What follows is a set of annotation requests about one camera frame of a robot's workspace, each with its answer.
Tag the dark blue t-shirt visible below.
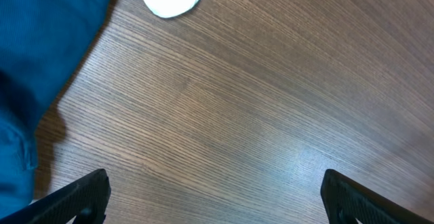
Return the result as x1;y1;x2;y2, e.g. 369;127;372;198
1;0;110;217

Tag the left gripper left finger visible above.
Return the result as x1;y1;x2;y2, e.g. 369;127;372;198
1;168;111;224

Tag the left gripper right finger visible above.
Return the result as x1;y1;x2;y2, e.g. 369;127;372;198
321;169;433;224

